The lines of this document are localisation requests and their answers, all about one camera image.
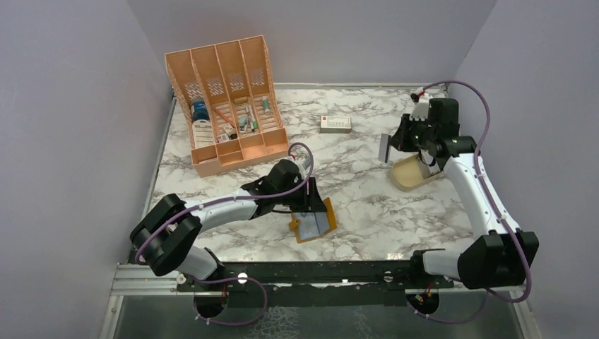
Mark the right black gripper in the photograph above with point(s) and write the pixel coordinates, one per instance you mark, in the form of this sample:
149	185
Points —
400	140

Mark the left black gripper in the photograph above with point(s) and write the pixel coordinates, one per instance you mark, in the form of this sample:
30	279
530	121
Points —
316	205

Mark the yellow leather card holder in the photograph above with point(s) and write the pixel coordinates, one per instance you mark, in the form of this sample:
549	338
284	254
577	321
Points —
313	225

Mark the stack of grey cards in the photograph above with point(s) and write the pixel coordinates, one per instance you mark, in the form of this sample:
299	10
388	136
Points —
384	147

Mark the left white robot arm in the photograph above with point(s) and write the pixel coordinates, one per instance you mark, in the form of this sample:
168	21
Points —
164	239

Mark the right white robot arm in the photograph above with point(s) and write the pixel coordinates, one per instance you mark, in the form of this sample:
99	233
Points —
502	252

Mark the white small card box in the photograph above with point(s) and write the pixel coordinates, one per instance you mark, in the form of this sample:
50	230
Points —
333	124

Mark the beige oval tray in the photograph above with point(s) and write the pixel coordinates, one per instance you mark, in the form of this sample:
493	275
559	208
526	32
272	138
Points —
411	173

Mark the black mounting base bar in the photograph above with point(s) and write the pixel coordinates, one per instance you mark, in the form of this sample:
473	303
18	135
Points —
255	295

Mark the green white marker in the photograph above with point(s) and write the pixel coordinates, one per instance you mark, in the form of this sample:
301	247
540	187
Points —
266	105

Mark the metal binder clip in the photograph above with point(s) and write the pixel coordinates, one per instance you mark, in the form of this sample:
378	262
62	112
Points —
243	123

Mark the peach plastic desk organizer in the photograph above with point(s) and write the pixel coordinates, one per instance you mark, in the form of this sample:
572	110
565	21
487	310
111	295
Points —
217	74

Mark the small brown eraser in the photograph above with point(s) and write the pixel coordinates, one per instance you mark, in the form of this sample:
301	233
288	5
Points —
241	100

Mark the white label sheet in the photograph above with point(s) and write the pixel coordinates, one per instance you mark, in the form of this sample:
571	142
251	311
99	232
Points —
202	133

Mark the red pencil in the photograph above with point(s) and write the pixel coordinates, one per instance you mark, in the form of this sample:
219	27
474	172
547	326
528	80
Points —
226	118

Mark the blue tape roll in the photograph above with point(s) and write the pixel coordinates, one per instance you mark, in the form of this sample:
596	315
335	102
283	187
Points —
199	111

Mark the aluminium frame rail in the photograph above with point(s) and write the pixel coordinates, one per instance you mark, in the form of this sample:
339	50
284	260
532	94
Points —
133	280

